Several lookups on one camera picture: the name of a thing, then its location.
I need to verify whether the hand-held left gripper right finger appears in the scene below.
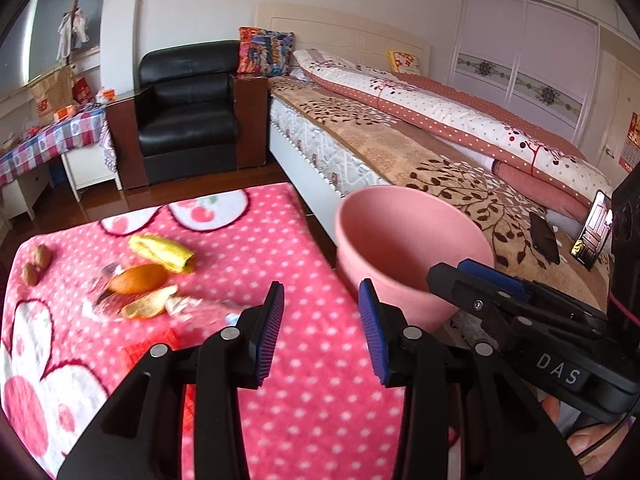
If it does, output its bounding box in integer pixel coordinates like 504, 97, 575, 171
358, 279, 586, 480

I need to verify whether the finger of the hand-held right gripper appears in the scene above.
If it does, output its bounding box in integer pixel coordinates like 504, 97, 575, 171
427, 262, 521, 328
457, 259, 531, 303

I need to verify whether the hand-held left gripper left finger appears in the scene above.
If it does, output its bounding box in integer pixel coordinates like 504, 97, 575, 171
57, 281, 286, 480

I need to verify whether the clear plastic wrapper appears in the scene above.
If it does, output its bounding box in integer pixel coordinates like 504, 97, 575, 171
90, 265, 122, 321
167, 295, 251, 327

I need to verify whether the pink plastic bucket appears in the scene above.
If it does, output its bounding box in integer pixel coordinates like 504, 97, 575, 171
335, 186, 496, 333

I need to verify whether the orange peel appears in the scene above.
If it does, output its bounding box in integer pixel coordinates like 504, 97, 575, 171
121, 285, 179, 321

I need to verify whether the yellow banana peel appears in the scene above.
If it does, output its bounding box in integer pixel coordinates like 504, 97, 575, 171
129, 234, 196, 275

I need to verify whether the mandarin orange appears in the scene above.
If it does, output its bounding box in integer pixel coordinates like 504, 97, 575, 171
109, 263, 168, 295

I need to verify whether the person's right hand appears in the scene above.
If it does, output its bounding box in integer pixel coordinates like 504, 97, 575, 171
542, 394, 640, 476

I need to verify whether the black phone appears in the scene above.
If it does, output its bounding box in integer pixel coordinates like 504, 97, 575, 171
529, 212, 562, 266

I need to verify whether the standing lit phone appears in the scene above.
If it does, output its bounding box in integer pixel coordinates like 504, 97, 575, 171
571, 190, 613, 270

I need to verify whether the bed with floral quilt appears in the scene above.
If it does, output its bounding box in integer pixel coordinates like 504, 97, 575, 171
270, 76, 613, 311

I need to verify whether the white bed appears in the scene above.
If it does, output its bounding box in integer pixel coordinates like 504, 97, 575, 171
267, 76, 616, 341

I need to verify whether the white tree print quilt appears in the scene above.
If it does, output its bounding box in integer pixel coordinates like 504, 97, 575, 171
292, 49, 613, 221

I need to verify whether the brown wooden side table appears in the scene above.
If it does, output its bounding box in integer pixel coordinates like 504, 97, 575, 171
230, 74, 271, 170
106, 87, 151, 191

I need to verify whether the black leather armchair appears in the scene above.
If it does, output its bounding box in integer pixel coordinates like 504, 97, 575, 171
137, 40, 241, 186

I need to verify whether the cream door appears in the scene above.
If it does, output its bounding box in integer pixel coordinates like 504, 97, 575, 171
585, 25, 640, 181

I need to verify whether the yellow patterned cushion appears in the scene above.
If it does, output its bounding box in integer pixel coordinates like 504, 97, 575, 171
386, 50, 422, 75

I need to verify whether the white desk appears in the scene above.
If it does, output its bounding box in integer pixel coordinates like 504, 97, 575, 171
0, 145, 123, 221

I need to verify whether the white sliding door wardrobe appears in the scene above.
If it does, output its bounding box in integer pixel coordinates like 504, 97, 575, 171
447, 0, 601, 136

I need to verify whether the colourful printed cushion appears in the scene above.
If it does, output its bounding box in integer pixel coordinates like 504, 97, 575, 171
237, 26, 295, 77

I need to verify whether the checkered-cloth side table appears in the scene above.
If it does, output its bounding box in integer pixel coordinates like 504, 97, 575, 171
0, 105, 118, 186

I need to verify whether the cream bed headboard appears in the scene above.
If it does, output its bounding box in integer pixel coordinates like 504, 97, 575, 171
255, 2, 432, 78

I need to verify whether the brown paper bag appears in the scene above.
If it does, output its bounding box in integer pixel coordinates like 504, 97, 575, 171
30, 67, 76, 126

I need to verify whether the white hanging garment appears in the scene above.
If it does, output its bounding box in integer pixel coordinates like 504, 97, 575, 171
56, 10, 90, 61

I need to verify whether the grey window blind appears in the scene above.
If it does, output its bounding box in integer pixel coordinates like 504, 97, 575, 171
22, 0, 108, 86

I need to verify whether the wooden coat rack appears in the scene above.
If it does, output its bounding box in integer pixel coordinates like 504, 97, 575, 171
57, 0, 91, 68

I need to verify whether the pink cable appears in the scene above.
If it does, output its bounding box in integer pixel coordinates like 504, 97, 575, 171
607, 294, 640, 326

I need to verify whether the red wall calendar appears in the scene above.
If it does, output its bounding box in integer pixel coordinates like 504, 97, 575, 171
618, 112, 640, 173

